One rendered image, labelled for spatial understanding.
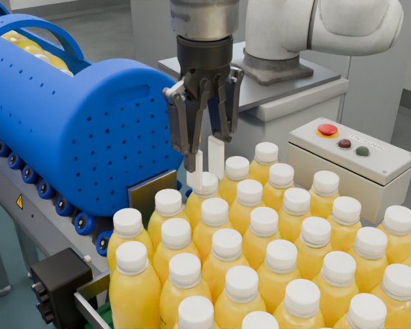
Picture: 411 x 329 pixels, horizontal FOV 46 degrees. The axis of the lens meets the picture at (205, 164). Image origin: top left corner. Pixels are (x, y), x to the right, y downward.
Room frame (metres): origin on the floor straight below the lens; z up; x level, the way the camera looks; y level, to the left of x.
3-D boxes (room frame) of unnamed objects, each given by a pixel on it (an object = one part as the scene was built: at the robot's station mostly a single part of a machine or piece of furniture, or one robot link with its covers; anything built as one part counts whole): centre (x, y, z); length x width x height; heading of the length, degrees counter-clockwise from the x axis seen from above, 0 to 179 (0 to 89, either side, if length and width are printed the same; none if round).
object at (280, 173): (0.65, -0.12, 1.09); 0.04 x 0.04 x 0.02
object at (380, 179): (0.75, -0.26, 1.05); 0.20 x 0.10 x 0.10; 42
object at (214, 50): (0.63, 0.00, 1.29); 0.08 x 0.07 x 0.09; 132
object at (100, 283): (0.65, 0.04, 0.96); 0.40 x 0.01 x 0.03; 132
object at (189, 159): (0.60, 0.03, 1.16); 0.03 x 0.01 x 0.05; 132
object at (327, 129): (0.78, -0.22, 1.11); 0.04 x 0.04 x 0.01
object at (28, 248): (1.53, 0.74, 0.31); 0.06 x 0.06 x 0.63; 42
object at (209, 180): (0.63, 0.00, 1.09); 0.04 x 0.04 x 0.02
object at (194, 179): (0.61, 0.02, 1.13); 0.03 x 0.01 x 0.07; 42
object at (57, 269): (0.54, 0.22, 0.95); 0.10 x 0.07 x 0.10; 132
